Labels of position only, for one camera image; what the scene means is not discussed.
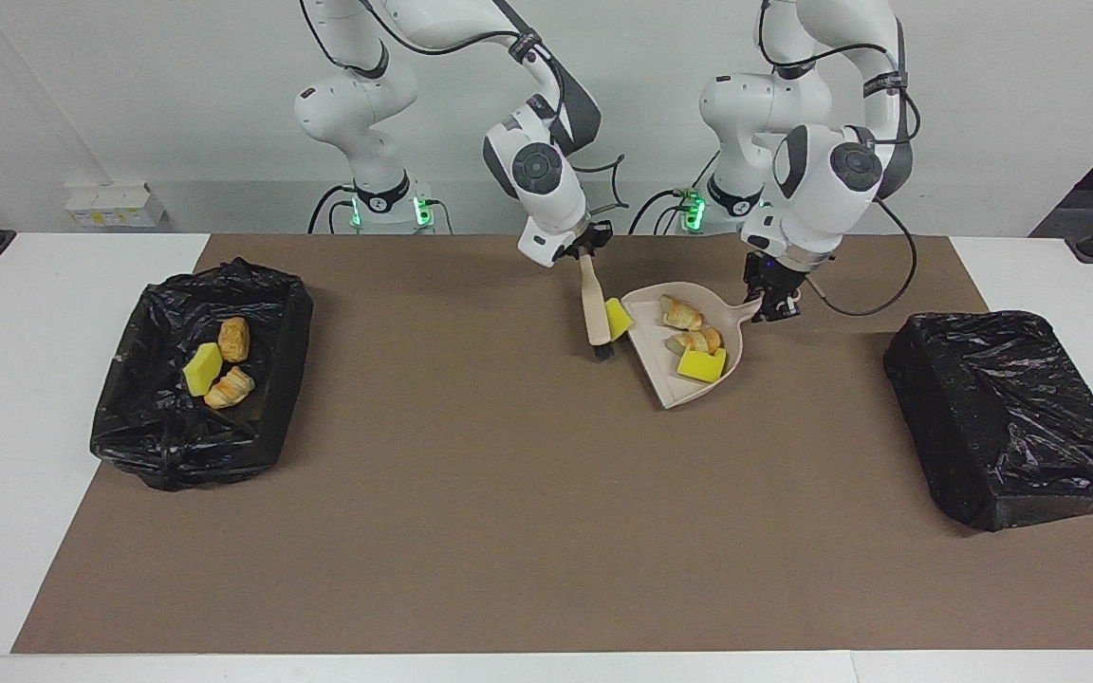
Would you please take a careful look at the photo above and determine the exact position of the beige hand brush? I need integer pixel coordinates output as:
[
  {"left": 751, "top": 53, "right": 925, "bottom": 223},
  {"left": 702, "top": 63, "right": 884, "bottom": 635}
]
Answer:
[{"left": 579, "top": 250, "right": 617, "bottom": 362}]

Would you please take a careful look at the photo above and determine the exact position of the notched yellow sponge piece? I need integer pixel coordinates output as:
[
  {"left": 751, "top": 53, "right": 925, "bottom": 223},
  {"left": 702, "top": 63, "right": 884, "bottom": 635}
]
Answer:
[{"left": 602, "top": 297, "right": 636, "bottom": 342}]

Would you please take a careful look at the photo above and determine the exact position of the orange striped toy croissant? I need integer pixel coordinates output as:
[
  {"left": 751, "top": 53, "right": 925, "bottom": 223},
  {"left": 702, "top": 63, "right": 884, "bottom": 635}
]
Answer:
[
  {"left": 664, "top": 326, "right": 725, "bottom": 358},
  {"left": 658, "top": 294, "right": 705, "bottom": 332}
]

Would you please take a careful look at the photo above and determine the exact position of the small yellow sponge piece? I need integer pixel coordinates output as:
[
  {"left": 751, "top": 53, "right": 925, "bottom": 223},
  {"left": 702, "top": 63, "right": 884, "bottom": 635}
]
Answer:
[{"left": 676, "top": 347, "right": 729, "bottom": 384}]

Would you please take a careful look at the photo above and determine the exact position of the beige plastic dustpan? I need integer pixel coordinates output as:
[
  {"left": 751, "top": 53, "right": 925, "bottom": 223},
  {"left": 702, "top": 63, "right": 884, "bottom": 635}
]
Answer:
[{"left": 620, "top": 281, "right": 765, "bottom": 412}]

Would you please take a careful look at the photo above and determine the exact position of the brown toy bread roll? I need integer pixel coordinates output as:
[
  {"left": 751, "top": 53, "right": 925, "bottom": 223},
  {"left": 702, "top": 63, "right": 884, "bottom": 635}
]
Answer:
[{"left": 216, "top": 315, "right": 251, "bottom": 364}]

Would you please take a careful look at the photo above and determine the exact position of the pale toy croissant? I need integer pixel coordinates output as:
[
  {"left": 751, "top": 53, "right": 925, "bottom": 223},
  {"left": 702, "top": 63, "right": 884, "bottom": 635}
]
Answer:
[{"left": 203, "top": 365, "right": 256, "bottom": 411}]

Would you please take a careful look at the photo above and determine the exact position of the black bag-lined bin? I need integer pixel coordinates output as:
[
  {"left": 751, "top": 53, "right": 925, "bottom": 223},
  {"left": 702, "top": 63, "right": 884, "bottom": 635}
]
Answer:
[
  {"left": 883, "top": 310, "right": 1093, "bottom": 532},
  {"left": 89, "top": 258, "right": 314, "bottom": 492}
]

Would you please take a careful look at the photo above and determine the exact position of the brown table mat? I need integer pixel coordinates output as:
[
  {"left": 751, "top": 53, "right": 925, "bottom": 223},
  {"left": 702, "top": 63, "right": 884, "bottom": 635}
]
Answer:
[{"left": 10, "top": 234, "right": 1093, "bottom": 655}]

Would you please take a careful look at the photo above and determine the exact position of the black left base cable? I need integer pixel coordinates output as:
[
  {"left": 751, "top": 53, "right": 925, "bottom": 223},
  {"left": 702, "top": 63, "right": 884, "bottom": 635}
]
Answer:
[{"left": 626, "top": 186, "right": 700, "bottom": 237}]

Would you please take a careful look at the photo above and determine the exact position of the black base cable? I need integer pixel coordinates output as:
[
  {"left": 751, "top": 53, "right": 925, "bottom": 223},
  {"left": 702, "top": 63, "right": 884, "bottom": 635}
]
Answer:
[
  {"left": 307, "top": 184, "right": 359, "bottom": 235},
  {"left": 626, "top": 186, "right": 700, "bottom": 237}
]

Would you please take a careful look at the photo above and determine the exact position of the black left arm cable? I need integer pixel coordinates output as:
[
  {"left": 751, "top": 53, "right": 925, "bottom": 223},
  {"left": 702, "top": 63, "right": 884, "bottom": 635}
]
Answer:
[{"left": 757, "top": 0, "right": 923, "bottom": 320}]

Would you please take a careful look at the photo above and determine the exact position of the black right base cable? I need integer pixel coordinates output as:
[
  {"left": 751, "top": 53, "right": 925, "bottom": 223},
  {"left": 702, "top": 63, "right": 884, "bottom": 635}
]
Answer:
[{"left": 307, "top": 184, "right": 359, "bottom": 235}]

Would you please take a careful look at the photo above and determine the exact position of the white wall socket box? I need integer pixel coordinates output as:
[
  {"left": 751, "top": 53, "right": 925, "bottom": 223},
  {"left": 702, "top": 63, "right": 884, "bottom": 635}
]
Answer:
[{"left": 65, "top": 183, "right": 167, "bottom": 230}]

